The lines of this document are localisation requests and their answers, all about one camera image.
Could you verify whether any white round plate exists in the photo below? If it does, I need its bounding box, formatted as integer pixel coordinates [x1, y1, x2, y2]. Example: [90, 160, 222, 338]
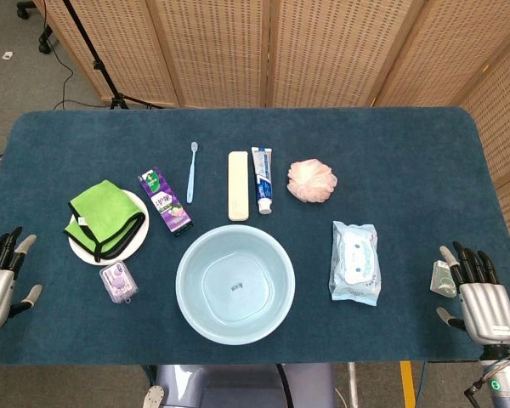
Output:
[67, 189, 150, 266]

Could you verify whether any wicker folding screen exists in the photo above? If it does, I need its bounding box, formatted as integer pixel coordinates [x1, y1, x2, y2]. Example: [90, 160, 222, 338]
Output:
[32, 0, 510, 277]

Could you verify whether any lavender robot torso base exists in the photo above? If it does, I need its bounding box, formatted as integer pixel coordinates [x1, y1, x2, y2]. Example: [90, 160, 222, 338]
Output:
[155, 363, 337, 408]

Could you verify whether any cream toothbrush case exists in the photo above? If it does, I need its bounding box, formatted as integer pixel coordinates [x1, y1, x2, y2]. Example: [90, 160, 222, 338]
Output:
[227, 150, 251, 223]

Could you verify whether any white and blue toothpaste tube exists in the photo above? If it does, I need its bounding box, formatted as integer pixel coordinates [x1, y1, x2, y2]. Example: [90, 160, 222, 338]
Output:
[250, 146, 275, 215]

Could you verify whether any dark blue table cloth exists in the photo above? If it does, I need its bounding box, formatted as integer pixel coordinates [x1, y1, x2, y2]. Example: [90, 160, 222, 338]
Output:
[0, 106, 510, 366]

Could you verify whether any pink mesh bath pouf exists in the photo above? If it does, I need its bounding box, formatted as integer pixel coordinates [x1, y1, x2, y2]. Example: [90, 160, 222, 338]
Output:
[286, 158, 338, 204]

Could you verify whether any small green white box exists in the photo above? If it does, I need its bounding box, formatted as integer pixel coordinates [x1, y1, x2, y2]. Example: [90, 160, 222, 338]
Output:
[429, 259, 458, 298]

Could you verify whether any light blue plastic basin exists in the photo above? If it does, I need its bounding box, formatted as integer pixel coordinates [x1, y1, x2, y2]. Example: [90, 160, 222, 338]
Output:
[175, 224, 297, 346]

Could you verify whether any white metal bracket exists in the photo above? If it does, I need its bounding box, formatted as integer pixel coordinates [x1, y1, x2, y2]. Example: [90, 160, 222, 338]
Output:
[142, 384, 165, 408]

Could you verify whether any black tripod stand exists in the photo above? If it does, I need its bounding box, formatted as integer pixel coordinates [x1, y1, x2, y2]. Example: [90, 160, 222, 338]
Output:
[61, 0, 165, 111]

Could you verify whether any purple toothpaste carton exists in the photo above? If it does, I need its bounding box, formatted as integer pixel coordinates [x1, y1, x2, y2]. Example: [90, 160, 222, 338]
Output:
[137, 167, 194, 238]

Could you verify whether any black cable on floor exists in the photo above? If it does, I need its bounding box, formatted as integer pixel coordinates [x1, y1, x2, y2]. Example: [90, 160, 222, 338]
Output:
[42, 25, 111, 110]

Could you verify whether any black office chair base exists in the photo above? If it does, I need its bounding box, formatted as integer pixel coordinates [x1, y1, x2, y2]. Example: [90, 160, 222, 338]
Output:
[15, 0, 54, 55]

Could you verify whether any light blue toothbrush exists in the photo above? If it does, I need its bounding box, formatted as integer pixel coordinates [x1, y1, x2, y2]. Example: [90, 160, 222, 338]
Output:
[185, 141, 199, 205]

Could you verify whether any transparent box with purple floss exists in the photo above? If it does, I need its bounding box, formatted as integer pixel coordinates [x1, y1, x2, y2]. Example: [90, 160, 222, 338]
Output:
[99, 261, 139, 304]

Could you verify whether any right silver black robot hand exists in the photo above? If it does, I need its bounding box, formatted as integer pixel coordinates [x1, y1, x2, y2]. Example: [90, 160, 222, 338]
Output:
[435, 241, 510, 345]

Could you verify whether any green microfiber cloth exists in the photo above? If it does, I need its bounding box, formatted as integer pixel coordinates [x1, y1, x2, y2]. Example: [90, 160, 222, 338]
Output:
[63, 179, 147, 264]

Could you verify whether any light blue wet wipes pack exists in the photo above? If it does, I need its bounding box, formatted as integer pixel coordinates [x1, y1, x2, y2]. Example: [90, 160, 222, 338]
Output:
[330, 219, 383, 307]

